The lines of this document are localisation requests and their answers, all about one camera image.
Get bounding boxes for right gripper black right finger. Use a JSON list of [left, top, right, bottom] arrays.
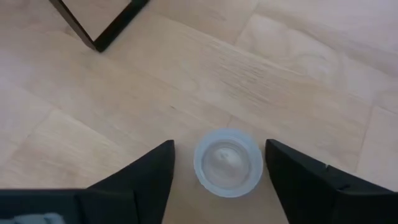
[[266, 139, 398, 224]]

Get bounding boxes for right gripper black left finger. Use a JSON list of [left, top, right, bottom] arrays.
[[0, 139, 175, 224]]

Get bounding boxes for small clear plastic bottle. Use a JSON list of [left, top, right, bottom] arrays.
[[193, 128, 264, 198]]

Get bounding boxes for wooden shelf black metal legs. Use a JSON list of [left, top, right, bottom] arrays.
[[48, 0, 150, 53]]

